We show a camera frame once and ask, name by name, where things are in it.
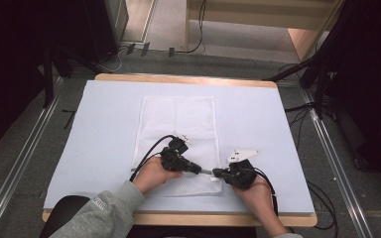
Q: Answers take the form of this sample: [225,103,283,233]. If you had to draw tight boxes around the person's right hand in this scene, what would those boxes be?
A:
[233,177,279,221]

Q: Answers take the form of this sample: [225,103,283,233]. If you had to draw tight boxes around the black curtain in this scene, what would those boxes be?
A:
[323,0,381,192]
[0,0,90,159]

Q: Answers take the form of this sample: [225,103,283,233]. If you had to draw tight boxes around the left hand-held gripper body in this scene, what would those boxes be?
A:
[160,135,191,173]

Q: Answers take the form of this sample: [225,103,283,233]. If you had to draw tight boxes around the white table cover sheet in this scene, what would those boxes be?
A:
[43,79,316,214]

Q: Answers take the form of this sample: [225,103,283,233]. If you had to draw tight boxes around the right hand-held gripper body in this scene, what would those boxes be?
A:
[226,149,261,190]

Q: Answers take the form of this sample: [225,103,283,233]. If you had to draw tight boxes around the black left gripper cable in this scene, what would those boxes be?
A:
[128,134,177,183]

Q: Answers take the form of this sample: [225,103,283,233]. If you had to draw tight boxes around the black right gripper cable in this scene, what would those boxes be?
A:
[253,167,280,218]

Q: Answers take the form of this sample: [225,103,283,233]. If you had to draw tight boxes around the black metal stand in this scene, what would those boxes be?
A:
[41,44,104,109]
[262,0,361,120]

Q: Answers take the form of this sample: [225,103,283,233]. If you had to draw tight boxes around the metal floor rail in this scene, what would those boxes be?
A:
[0,77,64,238]
[301,88,375,238]

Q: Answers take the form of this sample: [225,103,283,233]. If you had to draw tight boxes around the black cabinet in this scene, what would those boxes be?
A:
[80,0,130,64]

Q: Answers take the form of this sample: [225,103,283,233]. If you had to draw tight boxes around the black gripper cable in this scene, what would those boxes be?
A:
[128,134,177,183]
[253,167,280,218]

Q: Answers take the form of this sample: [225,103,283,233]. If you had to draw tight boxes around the black floor cables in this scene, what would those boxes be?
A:
[277,62,340,231]

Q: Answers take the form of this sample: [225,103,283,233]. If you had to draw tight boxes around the wooden table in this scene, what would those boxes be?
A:
[42,72,318,228]

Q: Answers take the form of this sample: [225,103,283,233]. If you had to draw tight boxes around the black hanging cable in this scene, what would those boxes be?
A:
[175,0,208,55]

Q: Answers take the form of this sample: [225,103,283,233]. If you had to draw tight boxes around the white mesh laundry bag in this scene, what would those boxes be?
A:
[131,95,224,198]

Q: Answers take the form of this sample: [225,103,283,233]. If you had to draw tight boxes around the person's left hand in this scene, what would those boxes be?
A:
[132,156,184,196]

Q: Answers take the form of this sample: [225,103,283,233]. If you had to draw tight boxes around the light wooden shelf unit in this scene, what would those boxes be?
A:
[184,0,345,62]

